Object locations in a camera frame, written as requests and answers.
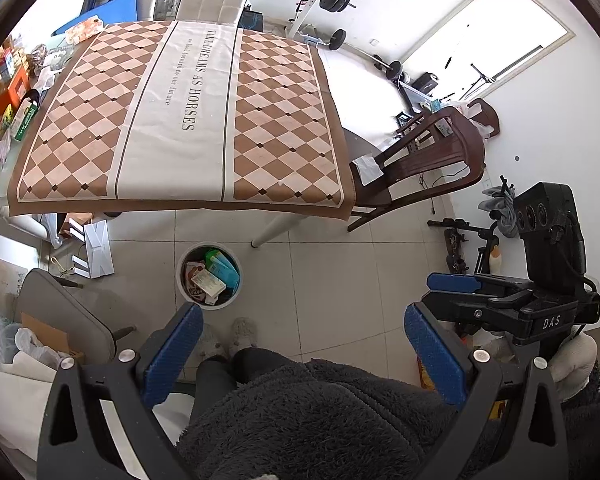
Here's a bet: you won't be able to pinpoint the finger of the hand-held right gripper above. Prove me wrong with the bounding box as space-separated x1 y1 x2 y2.
426 272 531 301
420 299 523 344

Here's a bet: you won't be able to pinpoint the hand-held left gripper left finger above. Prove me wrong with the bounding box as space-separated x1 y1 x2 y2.
37 302 205 480

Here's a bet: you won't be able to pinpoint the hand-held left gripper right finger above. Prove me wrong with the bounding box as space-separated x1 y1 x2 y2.
404 302 570 480

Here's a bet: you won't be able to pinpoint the round waste bin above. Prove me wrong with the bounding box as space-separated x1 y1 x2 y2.
176 242 242 312

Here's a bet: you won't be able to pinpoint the light blue box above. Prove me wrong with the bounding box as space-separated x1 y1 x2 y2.
212 255 240 291

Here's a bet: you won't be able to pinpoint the person's right forearm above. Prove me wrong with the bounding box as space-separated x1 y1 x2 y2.
560 360 600 480

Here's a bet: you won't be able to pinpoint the person's right hand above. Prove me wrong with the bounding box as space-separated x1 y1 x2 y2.
550 332 599 404

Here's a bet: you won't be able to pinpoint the orange packet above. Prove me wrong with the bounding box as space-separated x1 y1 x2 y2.
416 355 438 391

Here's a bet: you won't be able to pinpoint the beige slipper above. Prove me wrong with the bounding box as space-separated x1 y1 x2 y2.
197 324 227 361
228 317 258 356

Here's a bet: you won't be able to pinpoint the person's left leg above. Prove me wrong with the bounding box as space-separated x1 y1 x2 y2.
189 355 241 426

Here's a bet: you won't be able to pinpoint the person's leg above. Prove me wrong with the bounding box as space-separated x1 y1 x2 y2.
189 355 241 426
232 347 311 386

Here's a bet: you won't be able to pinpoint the black tripod stand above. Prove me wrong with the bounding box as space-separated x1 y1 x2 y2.
427 217 501 273

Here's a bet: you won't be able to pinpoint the grey work gloves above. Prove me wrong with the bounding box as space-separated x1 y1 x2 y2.
477 185 518 238

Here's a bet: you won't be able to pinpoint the person's right leg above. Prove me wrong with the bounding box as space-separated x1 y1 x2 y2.
232 347 311 386

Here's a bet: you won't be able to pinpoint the white folding rack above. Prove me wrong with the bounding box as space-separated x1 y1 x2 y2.
70 220 116 281

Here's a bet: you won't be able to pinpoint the person's grey fleece jacket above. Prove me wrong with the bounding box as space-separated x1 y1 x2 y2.
175 357 571 480

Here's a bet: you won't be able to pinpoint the grey office chair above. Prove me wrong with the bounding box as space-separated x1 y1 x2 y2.
15 267 136 361

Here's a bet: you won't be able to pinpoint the dark wooden chair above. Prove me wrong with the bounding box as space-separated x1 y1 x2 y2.
347 105 487 233

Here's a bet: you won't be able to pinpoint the cardboard box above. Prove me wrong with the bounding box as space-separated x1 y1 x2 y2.
20 312 86 366

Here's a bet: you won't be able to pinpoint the white paper sheet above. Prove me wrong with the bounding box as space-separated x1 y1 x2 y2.
352 155 386 185

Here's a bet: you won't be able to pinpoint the round back wooden chair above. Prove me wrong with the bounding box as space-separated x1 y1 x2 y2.
467 99 501 138

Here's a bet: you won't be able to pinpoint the white plastic bag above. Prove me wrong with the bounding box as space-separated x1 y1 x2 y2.
450 102 481 126

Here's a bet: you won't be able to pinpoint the white cloth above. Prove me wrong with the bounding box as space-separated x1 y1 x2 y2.
0 350 196 480

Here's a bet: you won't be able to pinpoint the white printed sheet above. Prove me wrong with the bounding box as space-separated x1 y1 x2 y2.
0 252 28 321

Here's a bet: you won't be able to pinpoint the black speaker box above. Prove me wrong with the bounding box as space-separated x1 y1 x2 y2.
410 72 441 96

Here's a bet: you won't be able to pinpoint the brown checkered tablecloth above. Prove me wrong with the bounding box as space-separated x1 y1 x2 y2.
7 20 357 222

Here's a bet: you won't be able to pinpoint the bright glass door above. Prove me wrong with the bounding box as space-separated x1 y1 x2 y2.
400 0 578 111

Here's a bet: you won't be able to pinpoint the green white carton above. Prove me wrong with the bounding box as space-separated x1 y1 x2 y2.
10 97 41 141

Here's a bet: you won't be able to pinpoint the orange box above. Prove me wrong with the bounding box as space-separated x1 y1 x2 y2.
0 67 31 113

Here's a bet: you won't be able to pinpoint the white barbell rack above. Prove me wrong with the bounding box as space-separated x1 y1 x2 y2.
285 0 346 41

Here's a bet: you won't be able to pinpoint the crumpled clear plastic bag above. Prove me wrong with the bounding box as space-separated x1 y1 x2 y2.
27 42 76 91

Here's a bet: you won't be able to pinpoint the black teal box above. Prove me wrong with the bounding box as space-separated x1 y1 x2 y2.
240 7 265 31

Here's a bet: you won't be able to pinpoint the floral tissue pack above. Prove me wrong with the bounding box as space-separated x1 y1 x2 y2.
64 16 105 43

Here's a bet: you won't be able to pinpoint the blue mat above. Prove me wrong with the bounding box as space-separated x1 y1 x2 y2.
50 0 138 36

